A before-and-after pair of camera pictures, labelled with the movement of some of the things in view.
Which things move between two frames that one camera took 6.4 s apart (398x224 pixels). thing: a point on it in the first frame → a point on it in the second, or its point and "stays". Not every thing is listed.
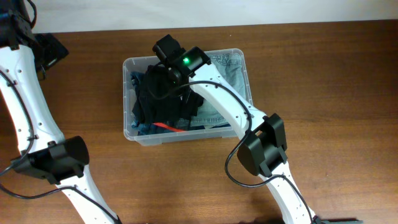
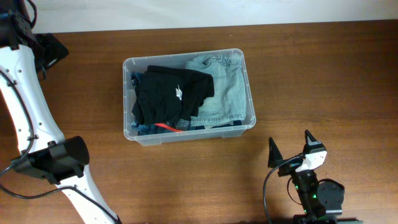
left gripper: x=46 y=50 stays
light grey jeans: x=230 y=66 stays
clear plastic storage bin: x=133 y=64 stays
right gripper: x=175 y=89 → x=274 y=156
